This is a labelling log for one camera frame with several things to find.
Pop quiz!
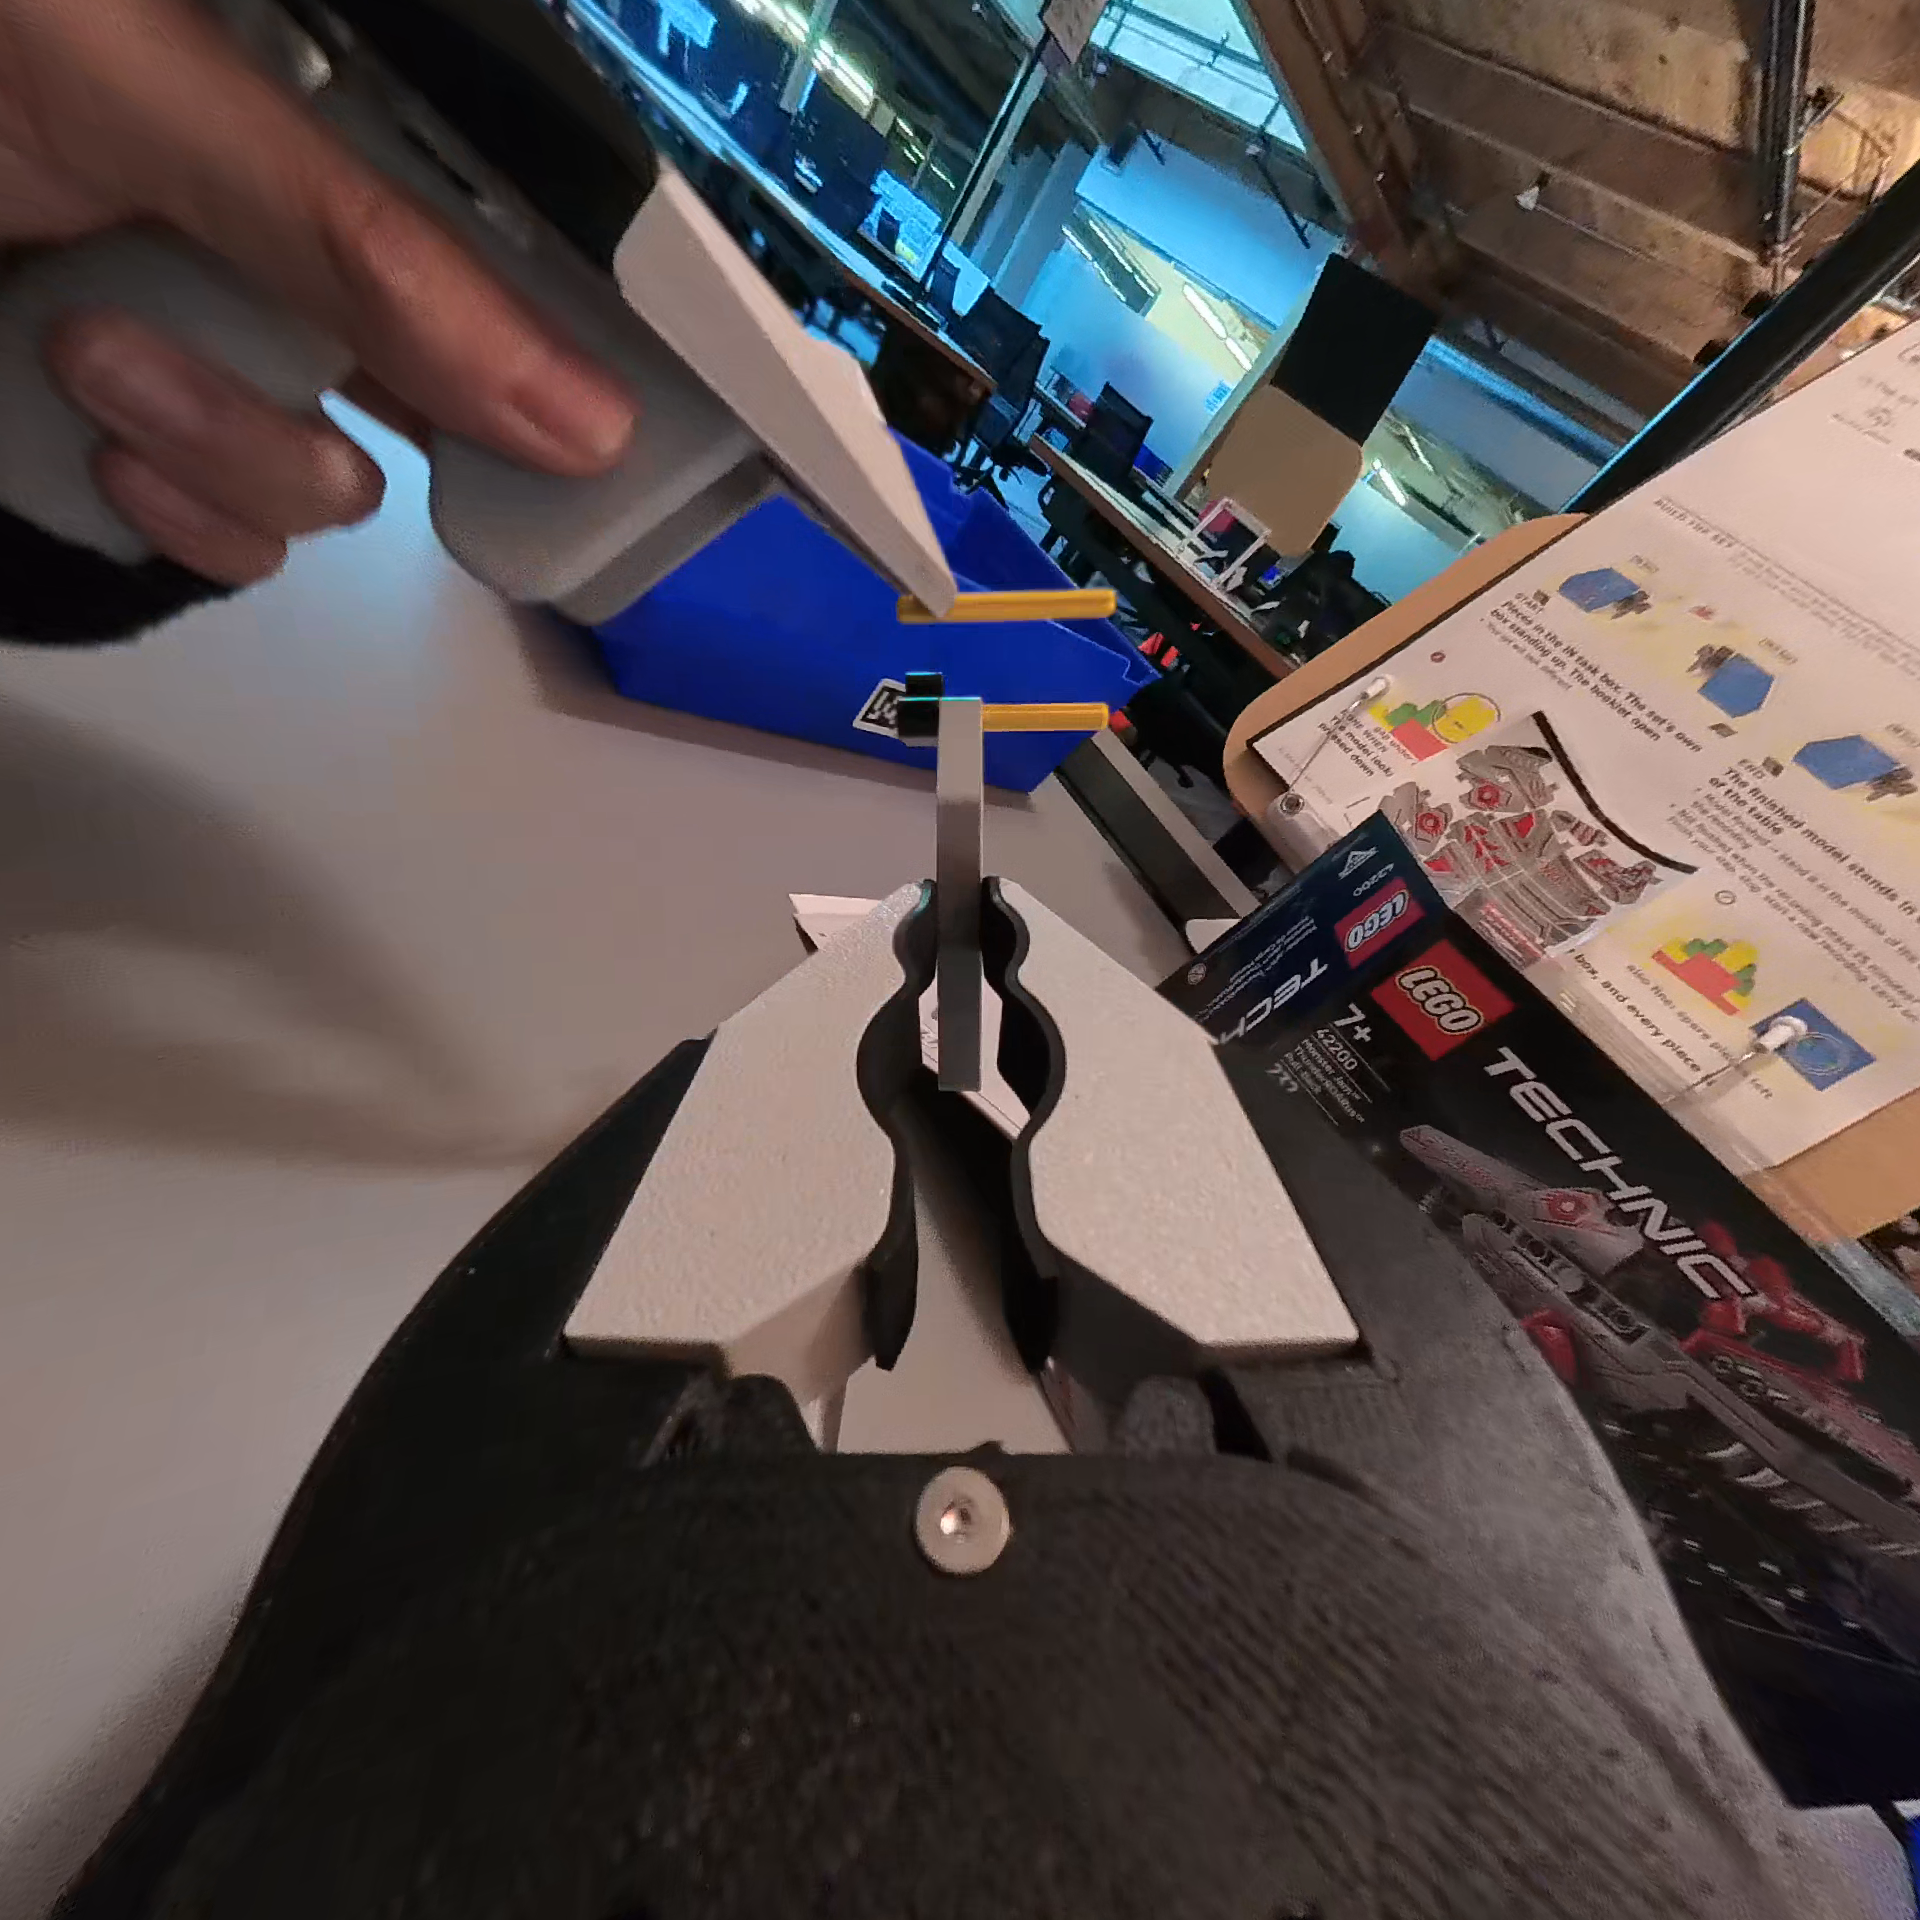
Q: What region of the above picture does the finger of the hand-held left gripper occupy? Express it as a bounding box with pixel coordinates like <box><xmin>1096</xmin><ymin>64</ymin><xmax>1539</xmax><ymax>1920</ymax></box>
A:
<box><xmin>613</xmin><ymin>163</ymin><xmax>965</xmax><ymax>620</ymax></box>

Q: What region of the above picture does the black office chair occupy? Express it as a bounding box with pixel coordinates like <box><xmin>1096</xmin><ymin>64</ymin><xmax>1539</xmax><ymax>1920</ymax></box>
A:
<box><xmin>953</xmin><ymin>283</ymin><xmax>1054</xmax><ymax>486</ymax></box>

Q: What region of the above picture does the grey desk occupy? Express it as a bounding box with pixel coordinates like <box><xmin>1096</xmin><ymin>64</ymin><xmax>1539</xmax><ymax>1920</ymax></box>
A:
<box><xmin>0</xmin><ymin>396</ymin><xmax>1249</xmax><ymax>1920</ymax></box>

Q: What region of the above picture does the person's left hand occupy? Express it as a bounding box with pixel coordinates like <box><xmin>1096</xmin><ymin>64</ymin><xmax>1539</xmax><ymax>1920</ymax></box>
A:
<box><xmin>0</xmin><ymin>0</ymin><xmax>641</xmax><ymax>591</ymax></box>

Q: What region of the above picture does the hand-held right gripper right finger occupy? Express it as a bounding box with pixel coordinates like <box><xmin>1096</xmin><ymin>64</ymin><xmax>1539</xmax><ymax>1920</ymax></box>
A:
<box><xmin>982</xmin><ymin>879</ymin><xmax>1364</xmax><ymax>1449</ymax></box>

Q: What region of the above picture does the toy sticker sheet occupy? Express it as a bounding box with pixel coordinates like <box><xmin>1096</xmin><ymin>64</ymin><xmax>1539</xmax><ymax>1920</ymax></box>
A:
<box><xmin>1374</xmin><ymin>712</ymin><xmax>1706</xmax><ymax>964</ymax></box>

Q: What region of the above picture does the blue plastic bin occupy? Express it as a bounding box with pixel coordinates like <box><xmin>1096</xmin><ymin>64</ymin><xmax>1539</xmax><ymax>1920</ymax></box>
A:
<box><xmin>587</xmin><ymin>423</ymin><xmax>1164</xmax><ymax>796</ymax></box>

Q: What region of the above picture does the wooden table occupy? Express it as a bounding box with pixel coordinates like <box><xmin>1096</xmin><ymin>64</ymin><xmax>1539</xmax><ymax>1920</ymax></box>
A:
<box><xmin>1031</xmin><ymin>436</ymin><xmax>1308</xmax><ymax>685</ymax></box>

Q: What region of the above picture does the black and tan board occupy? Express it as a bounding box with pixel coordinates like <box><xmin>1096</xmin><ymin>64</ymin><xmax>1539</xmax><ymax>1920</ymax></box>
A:
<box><xmin>1200</xmin><ymin>253</ymin><xmax>1444</xmax><ymax>561</ymax></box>

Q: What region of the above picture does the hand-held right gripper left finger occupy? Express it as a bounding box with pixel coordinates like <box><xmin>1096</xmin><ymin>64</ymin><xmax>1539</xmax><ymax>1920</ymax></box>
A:
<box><xmin>566</xmin><ymin>880</ymin><xmax>939</xmax><ymax>1449</ymax></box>

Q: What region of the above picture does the black toy set box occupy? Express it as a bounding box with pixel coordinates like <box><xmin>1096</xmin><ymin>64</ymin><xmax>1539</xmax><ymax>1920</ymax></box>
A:
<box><xmin>1156</xmin><ymin>808</ymin><xmax>1920</xmax><ymax>1808</ymax></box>

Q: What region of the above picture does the open instruction booklet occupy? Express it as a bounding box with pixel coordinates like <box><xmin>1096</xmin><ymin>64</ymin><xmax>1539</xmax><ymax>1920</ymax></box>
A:
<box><xmin>792</xmin><ymin>892</ymin><xmax>1034</xmax><ymax>1144</ymax></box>

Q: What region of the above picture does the black metal post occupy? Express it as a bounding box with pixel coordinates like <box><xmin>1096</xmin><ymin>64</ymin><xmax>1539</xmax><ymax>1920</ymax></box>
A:
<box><xmin>1562</xmin><ymin>194</ymin><xmax>1920</xmax><ymax>514</ymax></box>

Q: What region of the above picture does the grey angled toy beam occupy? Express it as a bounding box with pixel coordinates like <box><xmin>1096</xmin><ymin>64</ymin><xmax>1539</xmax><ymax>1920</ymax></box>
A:
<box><xmin>931</xmin><ymin>698</ymin><xmax>990</xmax><ymax>1094</ymax></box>

